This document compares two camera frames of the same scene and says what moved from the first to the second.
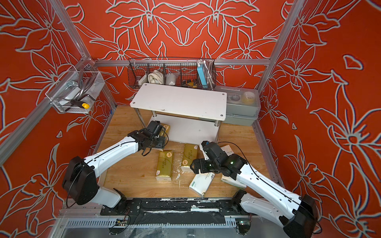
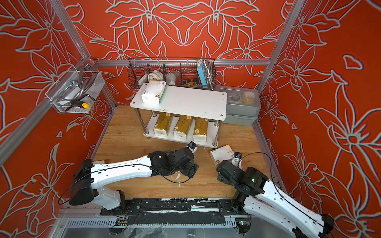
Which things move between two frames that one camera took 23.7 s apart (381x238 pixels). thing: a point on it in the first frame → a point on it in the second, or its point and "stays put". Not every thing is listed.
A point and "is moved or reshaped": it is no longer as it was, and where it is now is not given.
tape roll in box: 248,97 stays put
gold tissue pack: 189,154 is moved or reshaped
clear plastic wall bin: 75,92 stays put
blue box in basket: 202,72 stays put
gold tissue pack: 167,130 is moved or reshaped
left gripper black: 161,145 → 188,172
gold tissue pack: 164,165 is moved or reshaped
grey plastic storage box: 243,105 stays put
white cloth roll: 156,77 stays put
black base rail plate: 178,207 stays put
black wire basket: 184,72 stays put
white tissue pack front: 200,182 → 153,92
